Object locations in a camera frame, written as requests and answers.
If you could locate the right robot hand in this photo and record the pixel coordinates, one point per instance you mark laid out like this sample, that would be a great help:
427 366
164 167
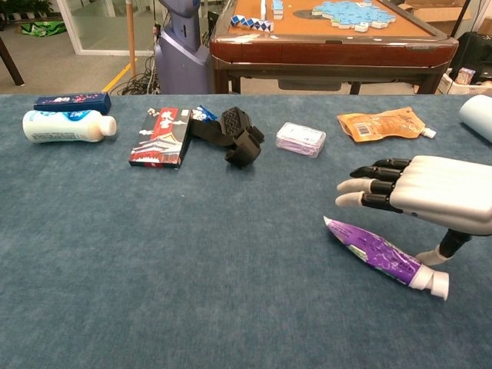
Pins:
442 192

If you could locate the purple white toothpaste tube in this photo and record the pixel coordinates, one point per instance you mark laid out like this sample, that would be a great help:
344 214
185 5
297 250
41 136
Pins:
376 250

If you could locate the light blue mug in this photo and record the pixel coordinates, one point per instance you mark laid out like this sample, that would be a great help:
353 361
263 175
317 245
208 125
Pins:
478 115

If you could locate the orange spout pouch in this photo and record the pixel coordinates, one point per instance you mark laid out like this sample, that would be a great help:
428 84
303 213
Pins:
384 125

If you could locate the white storage box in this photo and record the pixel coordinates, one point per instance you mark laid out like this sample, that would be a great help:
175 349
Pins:
449 86

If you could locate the small drink carton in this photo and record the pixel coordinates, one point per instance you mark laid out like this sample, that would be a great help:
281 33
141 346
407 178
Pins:
466 75

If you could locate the black bag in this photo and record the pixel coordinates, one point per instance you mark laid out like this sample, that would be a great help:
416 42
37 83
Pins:
476 50

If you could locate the cardboard box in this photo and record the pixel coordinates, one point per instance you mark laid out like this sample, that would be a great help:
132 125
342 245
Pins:
438 15

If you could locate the brown mahjong table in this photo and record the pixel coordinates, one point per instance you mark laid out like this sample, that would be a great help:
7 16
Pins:
330 50

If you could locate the blue mahjong tile pile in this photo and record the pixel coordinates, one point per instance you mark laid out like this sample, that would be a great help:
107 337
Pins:
353 13

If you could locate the blue mahjong tile stack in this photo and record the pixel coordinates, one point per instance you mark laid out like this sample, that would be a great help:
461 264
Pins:
277 9

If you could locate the small blue snack packet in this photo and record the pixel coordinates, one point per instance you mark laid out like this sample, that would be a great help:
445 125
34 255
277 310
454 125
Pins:
200 114

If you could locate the blue white snake puzzle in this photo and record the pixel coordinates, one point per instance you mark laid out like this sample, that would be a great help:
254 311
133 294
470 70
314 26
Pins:
250 23

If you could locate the blue felt table cover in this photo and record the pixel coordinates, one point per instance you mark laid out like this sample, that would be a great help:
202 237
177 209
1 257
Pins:
192 269

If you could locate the red black illustrated box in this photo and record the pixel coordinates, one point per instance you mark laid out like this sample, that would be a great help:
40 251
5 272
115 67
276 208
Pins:
161 138

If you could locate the wooden pole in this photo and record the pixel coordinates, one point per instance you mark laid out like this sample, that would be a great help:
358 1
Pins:
131 38

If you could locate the dark blue long box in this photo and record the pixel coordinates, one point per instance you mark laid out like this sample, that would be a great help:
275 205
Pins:
73 102

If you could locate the white bottle blue label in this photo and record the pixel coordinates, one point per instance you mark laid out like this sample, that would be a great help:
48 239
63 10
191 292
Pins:
61 127

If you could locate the green bag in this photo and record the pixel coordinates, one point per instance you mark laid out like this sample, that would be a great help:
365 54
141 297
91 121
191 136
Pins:
42 28

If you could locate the dark wooden table leg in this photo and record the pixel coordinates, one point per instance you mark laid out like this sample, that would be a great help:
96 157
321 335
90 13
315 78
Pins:
11 65

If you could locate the green potted plants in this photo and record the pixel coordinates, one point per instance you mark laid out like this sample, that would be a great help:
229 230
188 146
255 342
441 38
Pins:
23 7

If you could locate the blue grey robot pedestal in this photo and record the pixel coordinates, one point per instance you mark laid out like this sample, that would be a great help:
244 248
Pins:
180 57

